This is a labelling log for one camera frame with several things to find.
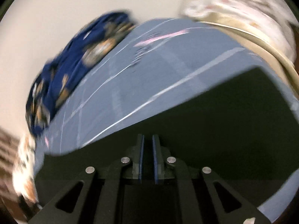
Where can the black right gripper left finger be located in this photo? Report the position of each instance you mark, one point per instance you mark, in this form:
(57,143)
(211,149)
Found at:
(91,195)

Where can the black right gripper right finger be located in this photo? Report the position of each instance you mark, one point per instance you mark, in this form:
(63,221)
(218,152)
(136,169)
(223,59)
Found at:
(203,196)

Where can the black pants with orange lining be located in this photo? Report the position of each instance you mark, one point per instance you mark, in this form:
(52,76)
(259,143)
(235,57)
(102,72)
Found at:
(243,129)

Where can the white floral pillow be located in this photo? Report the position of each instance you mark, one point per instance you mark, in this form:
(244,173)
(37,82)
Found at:
(23,174)

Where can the blue checked bed sheet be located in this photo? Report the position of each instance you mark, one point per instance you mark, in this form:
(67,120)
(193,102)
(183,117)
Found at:
(160,65)

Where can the blue dog print blanket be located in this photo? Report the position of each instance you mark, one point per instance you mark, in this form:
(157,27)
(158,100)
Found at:
(62,74)

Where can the white floral quilt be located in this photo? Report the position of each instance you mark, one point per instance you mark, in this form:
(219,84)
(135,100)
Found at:
(266,27)

